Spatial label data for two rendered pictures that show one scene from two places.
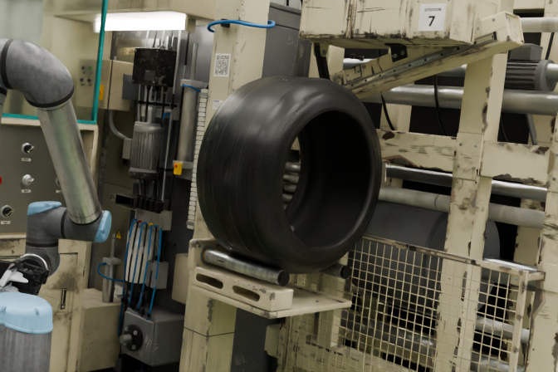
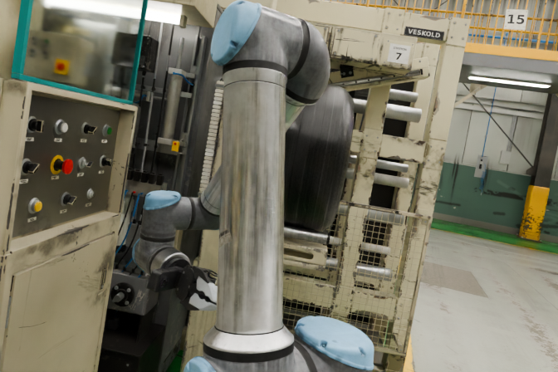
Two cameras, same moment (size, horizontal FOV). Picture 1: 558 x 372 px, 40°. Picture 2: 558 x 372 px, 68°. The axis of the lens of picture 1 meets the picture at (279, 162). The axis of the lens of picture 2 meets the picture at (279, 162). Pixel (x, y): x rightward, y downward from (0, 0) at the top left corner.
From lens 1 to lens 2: 162 cm
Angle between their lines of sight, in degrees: 40
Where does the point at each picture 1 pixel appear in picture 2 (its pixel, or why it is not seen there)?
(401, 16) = (374, 48)
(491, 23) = (418, 63)
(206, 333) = not seen: hidden behind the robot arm
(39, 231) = (168, 225)
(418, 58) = (363, 78)
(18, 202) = (74, 187)
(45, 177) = (93, 158)
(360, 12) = (338, 39)
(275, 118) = (346, 117)
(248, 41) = not seen: hidden behind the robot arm
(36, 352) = not seen: outside the picture
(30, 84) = (318, 76)
